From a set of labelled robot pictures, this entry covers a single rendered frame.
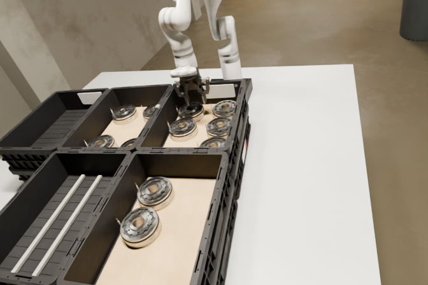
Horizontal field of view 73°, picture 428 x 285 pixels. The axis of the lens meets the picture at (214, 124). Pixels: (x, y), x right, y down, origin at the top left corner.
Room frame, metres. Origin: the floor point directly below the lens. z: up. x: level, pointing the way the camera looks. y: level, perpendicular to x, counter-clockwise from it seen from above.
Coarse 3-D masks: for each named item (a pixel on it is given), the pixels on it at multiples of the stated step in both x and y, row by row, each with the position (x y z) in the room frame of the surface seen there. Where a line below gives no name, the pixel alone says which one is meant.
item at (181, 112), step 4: (184, 104) 1.01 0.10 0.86; (196, 104) 0.98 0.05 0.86; (200, 104) 0.98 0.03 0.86; (180, 108) 0.98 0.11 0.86; (184, 108) 0.98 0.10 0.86; (200, 108) 0.95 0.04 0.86; (180, 112) 0.96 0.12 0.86; (184, 112) 0.95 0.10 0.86; (192, 112) 0.94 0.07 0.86; (196, 112) 0.94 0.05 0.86; (200, 112) 0.93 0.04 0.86; (184, 116) 0.92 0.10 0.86; (188, 116) 0.91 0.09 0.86; (192, 116) 0.91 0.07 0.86
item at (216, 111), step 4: (228, 100) 0.96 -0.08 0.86; (216, 104) 0.95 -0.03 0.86; (220, 104) 0.94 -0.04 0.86; (232, 104) 0.92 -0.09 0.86; (216, 108) 0.92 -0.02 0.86; (232, 108) 0.90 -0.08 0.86; (216, 112) 0.90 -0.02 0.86; (220, 112) 0.89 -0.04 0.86; (224, 112) 0.89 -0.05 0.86; (228, 112) 0.88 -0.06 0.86; (232, 112) 0.87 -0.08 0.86
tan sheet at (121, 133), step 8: (136, 120) 1.02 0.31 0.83; (144, 120) 1.01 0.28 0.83; (112, 128) 1.01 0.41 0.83; (120, 128) 0.99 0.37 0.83; (128, 128) 0.98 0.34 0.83; (136, 128) 0.97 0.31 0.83; (112, 136) 0.95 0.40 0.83; (120, 136) 0.94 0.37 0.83; (128, 136) 0.92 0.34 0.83; (136, 136) 0.91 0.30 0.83; (120, 144) 0.88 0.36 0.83
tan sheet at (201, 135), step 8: (208, 104) 1.01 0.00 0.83; (208, 112) 0.96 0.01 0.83; (200, 120) 0.92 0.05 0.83; (208, 120) 0.90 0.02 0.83; (200, 128) 0.87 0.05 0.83; (168, 136) 0.86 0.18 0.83; (200, 136) 0.82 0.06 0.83; (168, 144) 0.82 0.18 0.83; (176, 144) 0.80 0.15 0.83; (184, 144) 0.79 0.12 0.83; (192, 144) 0.78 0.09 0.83
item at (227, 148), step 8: (224, 80) 1.00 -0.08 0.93; (232, 80) 0.98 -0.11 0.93; (240, 80) 0.97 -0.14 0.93; (240, 88) 0.91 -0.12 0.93; (168, 96) 0.98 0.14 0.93; (240, 96) 0.86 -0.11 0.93; (240, 104) 0.82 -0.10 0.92; (160, 112) 0.89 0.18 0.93; (152, 120) 0.84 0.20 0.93; (232, 120) 0.73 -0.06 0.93; (232, 128) 0.69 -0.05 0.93; (144, 136) 0.76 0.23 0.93; (232, 136) 0.66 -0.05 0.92
